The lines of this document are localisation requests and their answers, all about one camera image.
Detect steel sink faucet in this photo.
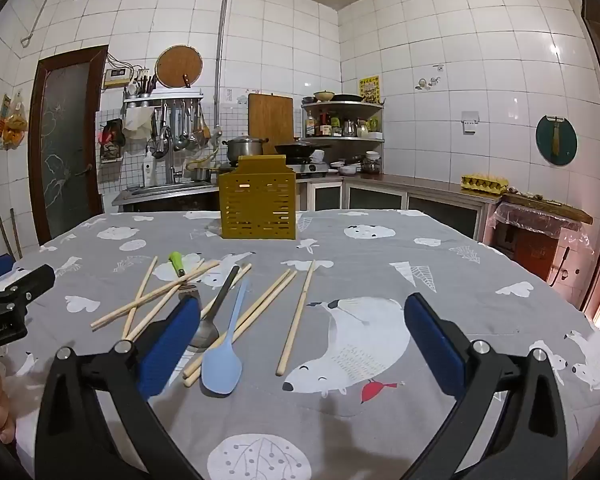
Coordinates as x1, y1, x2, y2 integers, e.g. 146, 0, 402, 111
160, 127, 183, 184

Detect metal spoon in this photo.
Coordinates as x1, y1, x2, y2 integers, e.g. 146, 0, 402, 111
187, 265, 242, 352

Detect red and black hanging bag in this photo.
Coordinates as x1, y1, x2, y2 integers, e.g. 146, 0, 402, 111
100, 119, 126, 163

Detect steel sink counter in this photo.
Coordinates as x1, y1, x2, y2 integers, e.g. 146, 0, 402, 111
112, 182, 221, 212

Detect yellow wall poster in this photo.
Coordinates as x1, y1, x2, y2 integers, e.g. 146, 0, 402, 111
358, 76, 381, 103

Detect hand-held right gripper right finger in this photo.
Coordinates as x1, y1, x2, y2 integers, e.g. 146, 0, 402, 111
404, 292, 568, 480

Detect plastic-covered stand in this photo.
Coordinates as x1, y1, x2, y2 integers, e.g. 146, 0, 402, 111
490, 202, 593, 286

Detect grey wall pipe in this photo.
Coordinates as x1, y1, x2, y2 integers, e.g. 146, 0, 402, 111
45, 0, 232, 131

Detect white wire grid panel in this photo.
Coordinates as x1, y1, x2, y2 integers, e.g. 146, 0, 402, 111
96, 107, 131, 196

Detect round green wall board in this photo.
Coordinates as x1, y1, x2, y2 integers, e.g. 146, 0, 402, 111
535, 114, 578, 166

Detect yellow perforated utensil holder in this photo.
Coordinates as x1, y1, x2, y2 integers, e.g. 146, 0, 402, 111
218, 155, 298, 241

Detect rectangular wooden cutting board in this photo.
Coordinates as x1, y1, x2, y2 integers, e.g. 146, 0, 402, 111
247, 92, 295, 156

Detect leaning wooden sticks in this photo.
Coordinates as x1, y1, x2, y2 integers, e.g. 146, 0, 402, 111
0, 209, 23, 261

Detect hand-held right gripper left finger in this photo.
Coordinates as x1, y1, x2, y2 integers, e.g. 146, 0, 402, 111
35, 296, 203, 480

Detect kitchen counter cabinet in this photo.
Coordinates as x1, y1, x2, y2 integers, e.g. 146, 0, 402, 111
295, 172, 501, 246

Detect steel pot with lid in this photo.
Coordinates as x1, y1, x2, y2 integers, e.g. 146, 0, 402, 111
222, 135, 270, 162

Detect grey polar bear tablecloth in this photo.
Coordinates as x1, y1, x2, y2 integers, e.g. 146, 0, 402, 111
0, 208, 600, 480

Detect green-handled metal fork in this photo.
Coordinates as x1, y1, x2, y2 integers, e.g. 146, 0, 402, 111
168, 252, 200, 303

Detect metal corner shelf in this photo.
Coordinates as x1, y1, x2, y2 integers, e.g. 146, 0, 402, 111
300, 100, 386, 143

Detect black wok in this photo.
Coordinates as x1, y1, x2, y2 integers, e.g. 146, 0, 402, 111
274, 141, 331, 160

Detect white hanging cloth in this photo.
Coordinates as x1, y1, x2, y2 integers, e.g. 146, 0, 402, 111
124, 110, 153, 141

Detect round wooden board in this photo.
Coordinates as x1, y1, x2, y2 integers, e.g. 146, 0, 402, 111
155, 45, 204, 89

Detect yellow egg tray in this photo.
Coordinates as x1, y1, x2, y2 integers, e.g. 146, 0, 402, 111
461, 174, 509, 194

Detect steel gas stove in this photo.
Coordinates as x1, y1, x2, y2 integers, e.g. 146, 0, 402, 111
219, 156, 329, 177

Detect wall utensil rack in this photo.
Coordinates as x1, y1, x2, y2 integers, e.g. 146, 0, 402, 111
122, 87, 211, 153

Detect hanging plastic bags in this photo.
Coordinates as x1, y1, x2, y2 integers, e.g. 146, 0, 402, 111
0, 92, 28, 150

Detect light blue silicone spoon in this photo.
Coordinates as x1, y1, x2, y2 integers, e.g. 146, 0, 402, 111
200, 278, 251, 396

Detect long wooden board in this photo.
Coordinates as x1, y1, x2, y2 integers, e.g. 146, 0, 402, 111
500, 192, 593, 225

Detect brown frosted glass door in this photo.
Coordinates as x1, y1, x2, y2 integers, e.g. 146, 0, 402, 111
28, 45, 110, 246

